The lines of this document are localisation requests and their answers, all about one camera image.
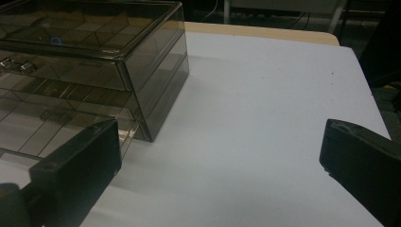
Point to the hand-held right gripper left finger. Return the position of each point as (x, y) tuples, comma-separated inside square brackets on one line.
[(78, 164)]

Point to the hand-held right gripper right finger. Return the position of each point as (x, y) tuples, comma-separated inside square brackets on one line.
[(362, 160)]

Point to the smoky transparent plastic drawer cabinet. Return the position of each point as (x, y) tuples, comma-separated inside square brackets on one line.
[(151, 63)]

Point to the small silver metal piece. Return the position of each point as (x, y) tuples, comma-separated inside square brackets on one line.
[(27, 66), (7, 62)]

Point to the white table cover sheet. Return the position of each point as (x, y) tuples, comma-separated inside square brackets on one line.
[(239, 126)]

